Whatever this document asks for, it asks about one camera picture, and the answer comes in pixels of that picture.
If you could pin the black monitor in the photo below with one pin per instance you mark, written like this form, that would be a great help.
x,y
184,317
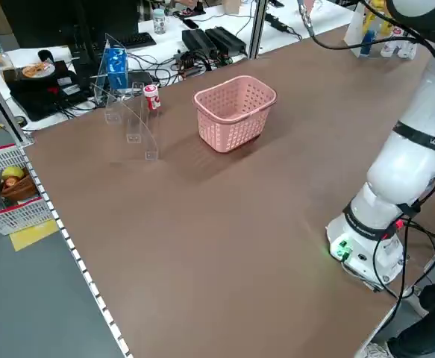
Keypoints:
x,y
53,22

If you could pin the aluminium camera post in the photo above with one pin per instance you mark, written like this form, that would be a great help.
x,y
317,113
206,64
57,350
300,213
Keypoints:
x,y
258,30

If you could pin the aluminium frame post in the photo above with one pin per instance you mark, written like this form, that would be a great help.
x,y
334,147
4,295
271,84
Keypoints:
x,y
4,108

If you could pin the small red white bottle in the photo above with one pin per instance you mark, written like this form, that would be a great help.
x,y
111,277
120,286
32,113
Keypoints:
x,y
151,98

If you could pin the black phone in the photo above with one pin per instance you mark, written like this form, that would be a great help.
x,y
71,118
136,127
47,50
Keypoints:
x,y
191,23

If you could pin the yellow bottle with orange cap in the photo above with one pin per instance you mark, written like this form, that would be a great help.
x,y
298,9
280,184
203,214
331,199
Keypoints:
x,y
371,20

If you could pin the white crate with red rim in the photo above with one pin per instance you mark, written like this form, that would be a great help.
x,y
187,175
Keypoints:
x,y
19,220

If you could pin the black keyboard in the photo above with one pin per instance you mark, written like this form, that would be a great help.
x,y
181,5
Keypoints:
x,y
139,40

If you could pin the water bottle with white cap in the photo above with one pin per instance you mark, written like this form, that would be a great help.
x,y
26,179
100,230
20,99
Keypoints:
x,y
368,44

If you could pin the yellow floor sheet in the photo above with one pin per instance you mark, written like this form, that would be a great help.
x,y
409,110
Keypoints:
x,y
30,236

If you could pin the black box device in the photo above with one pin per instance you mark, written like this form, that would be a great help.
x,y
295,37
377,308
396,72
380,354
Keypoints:
x,y
45,97

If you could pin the black power strip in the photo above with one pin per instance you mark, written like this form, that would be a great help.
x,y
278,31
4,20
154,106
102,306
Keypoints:
x,y
277,22

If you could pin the black tape roll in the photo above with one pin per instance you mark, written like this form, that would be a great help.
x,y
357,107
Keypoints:
x,y
16,121

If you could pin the yellow green fruit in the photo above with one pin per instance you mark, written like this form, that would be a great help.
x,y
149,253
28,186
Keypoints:
x,y
13,172

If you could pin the black monitor stand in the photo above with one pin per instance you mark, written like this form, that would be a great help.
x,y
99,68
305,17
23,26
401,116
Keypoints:
x,y
86,56

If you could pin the pink plastic basket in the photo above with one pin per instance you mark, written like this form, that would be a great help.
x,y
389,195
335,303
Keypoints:
x,y
232,127

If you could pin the clear acrylic stepped shelf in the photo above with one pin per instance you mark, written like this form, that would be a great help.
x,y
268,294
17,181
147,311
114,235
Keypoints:
x,y
148,149

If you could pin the person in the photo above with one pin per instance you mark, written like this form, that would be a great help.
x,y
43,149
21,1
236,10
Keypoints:
x,y
426,335

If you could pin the round printed disc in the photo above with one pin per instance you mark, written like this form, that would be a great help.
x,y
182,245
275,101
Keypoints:
x,y
38,71

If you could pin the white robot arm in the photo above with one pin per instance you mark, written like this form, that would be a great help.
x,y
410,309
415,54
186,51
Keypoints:
x,y
400,168

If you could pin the brown wicker basket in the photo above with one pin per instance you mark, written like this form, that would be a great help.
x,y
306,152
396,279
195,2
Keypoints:
x,y
19,190

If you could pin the patterned glass jar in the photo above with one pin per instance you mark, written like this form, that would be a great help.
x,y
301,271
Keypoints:
x,y
159,24

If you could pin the wooden box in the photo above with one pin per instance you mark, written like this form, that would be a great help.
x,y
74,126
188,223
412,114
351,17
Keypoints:
x,y
232,5

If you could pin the black power supply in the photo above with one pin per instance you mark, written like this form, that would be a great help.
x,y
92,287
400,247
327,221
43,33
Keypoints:
x,y
198,43
226,41

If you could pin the blue carton box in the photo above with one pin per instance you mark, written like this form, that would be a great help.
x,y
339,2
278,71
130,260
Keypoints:
x,y
116,69

